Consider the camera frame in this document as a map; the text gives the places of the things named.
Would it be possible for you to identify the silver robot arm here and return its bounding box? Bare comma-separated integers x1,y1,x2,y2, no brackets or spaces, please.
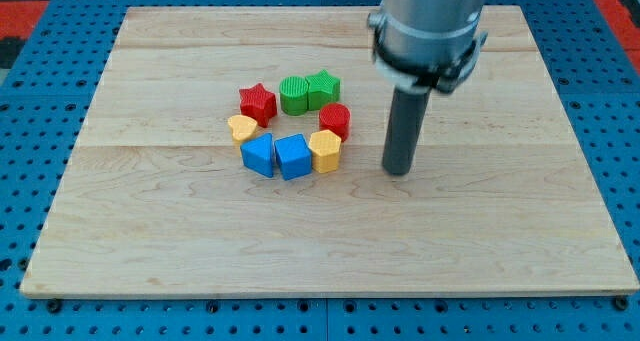
367,0,487,94

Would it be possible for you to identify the green star block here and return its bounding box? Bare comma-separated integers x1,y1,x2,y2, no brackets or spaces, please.
305,69,341,111

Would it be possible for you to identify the red star block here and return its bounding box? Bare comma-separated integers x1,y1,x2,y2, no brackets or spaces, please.
239,83,277,128

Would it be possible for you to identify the yellow hexagon block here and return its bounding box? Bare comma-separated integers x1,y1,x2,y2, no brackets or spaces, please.
309,130,342,173

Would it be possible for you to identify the blue cube block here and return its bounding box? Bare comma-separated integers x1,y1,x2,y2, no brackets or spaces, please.
274,134,312,180

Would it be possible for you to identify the red cylinder block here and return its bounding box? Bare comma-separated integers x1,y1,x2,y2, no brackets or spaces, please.
318,103,351,141

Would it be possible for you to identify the blue triangle block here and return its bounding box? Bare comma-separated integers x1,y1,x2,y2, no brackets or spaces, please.
240,133,274,178

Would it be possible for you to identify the green cylinder block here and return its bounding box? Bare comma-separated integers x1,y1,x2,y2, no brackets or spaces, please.
279,76,309,116

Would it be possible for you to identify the yellow heart block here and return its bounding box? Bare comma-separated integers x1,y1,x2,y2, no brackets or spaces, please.
227,114,258,147

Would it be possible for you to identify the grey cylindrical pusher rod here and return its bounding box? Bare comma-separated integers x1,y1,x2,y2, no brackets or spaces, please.
382,88,430,176

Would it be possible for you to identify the light wooden board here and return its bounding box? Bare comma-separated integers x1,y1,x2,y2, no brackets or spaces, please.
20,6,639,300

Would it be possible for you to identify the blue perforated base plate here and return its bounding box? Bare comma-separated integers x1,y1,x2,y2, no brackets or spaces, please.
1,0,639,340

